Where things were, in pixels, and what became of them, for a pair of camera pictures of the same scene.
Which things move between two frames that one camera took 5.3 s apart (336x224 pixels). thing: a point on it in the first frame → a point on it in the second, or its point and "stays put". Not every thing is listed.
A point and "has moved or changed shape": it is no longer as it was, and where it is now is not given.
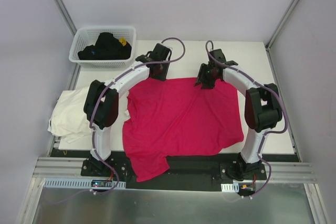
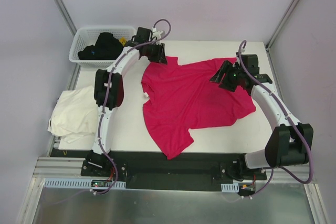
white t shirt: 68,119 stays put
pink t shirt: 174,118 has moved or changed shape
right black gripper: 205,80 → 228,77
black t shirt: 108,47 stays put
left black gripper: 161,72 → 156,53
